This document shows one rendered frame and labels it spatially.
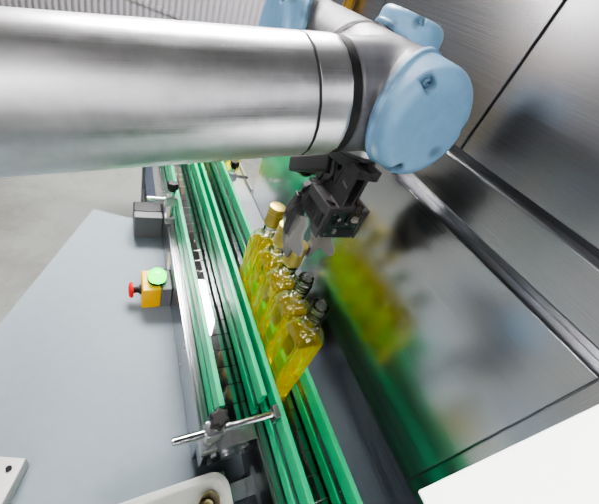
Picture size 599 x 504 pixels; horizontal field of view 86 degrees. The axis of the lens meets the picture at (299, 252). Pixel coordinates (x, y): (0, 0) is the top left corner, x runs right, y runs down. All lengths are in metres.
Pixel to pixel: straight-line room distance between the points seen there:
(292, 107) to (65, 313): 0.82
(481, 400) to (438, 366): 0.07
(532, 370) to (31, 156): 0.47
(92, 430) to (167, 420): 0.13
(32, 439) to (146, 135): 0.69
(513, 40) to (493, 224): 0.23
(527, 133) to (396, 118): 0.29
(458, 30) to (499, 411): 0.51
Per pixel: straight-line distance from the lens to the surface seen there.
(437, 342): 0.51
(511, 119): 0.50
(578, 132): 0.47
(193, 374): 0.70
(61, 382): 0.85
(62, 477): 0.78
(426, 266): 0.51
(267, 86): 0.19
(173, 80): 0.18
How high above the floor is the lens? 1.50
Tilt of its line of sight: 37 degrees down
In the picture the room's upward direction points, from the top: 25 degrees clockwise
